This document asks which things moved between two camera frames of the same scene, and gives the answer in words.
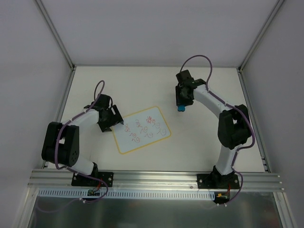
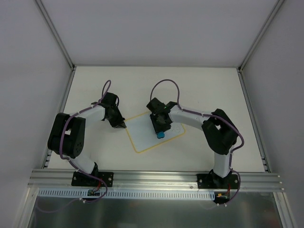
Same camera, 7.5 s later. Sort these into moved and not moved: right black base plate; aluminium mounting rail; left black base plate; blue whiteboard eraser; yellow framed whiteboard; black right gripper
Moved: yellow framed whiteboard; black right gripper; blue whiteboard eraser
Not moved: aluminium mounting rail; right black base plate; left black base plate
